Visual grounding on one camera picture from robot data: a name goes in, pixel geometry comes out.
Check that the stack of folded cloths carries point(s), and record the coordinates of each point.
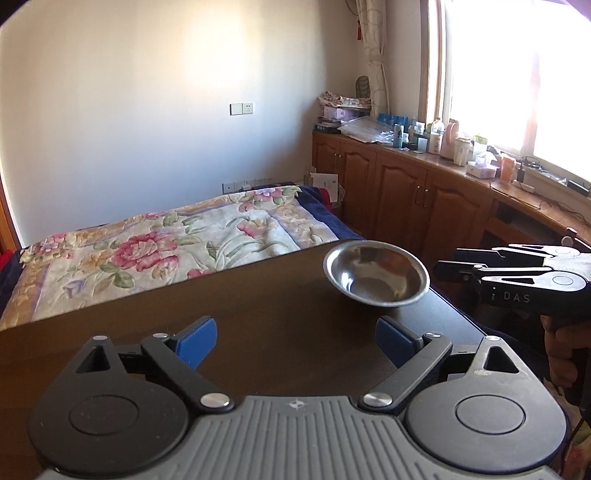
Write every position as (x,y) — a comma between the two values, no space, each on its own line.
(342,108)

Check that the wooden side cabinet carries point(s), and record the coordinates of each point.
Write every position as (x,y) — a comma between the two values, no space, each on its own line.
(431,207)

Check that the patterned window curtain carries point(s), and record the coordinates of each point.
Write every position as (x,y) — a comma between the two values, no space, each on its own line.
(373,21)

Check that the red and navy blanket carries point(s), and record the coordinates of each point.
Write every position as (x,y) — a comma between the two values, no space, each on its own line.
(10,272)

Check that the white wall switch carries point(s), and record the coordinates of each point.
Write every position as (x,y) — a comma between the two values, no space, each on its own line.
(236,109)

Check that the white paper bag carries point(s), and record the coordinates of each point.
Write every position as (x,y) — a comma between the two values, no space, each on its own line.
(327,181)

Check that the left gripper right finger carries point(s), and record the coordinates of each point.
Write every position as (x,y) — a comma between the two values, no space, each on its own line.
(417,358)

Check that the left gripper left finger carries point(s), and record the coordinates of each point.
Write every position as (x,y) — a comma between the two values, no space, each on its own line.
(172,360)

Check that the medium steel bowl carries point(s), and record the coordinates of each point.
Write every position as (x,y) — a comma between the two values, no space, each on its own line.
(377,273)

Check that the right human hand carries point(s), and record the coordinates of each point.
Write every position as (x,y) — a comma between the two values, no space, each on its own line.
(560,345)

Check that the clear plastic bag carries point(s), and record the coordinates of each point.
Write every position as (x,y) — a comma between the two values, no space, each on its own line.
(367,130)

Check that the floral bed quilt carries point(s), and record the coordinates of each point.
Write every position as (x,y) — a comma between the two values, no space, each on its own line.
(69,271)

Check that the pink thermos bottle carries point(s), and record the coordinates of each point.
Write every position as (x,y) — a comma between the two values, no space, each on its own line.
(449,138)

